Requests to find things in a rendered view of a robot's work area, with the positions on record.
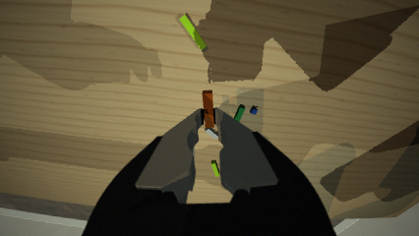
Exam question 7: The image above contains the small blue cube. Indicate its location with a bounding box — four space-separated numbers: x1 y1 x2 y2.
250 107 258 114

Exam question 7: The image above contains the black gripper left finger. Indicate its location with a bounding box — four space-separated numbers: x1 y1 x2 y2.
82 108 205 236

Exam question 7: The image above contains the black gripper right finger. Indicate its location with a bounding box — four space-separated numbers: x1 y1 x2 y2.
213 107 337 236

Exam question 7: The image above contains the orange rectangular block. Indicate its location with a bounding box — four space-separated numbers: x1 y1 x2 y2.
203 90 214 128

